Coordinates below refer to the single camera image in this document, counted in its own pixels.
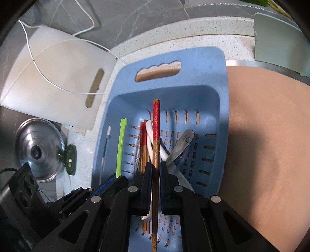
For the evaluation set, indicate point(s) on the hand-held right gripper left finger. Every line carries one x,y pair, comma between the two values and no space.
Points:
146,189

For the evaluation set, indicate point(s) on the blue plastic basket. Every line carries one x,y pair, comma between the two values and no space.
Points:
169,101

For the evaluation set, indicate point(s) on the dark green plastic holder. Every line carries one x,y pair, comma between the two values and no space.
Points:
70,160

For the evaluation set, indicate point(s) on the metal spoon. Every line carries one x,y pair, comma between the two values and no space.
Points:
181,179

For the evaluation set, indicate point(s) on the red-tipped wooden chopstick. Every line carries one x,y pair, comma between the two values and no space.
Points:
146,155
156,121

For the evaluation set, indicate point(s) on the green dish soap bottle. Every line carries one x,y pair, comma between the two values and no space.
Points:
256,2

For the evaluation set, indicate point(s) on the white cutting board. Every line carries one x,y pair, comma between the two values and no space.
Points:
60,72

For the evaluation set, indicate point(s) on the plain white ceramic spoon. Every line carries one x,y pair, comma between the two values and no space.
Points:
164,153

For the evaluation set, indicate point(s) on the white ceramic spoon blue mark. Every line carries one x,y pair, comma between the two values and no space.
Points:
149,135

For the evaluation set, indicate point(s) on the metal fork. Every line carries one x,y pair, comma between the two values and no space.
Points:
184,141

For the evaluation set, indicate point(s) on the brown mat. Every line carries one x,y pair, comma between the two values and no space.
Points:
266,145

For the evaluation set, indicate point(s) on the steel pot lid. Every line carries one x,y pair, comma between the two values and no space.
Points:
43,138

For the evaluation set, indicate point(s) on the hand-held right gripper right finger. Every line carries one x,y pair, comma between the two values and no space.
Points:
164,191

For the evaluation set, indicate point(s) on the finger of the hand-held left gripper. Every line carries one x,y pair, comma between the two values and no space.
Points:
104,185

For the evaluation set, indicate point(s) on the green plastic spoon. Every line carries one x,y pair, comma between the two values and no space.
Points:
120,150

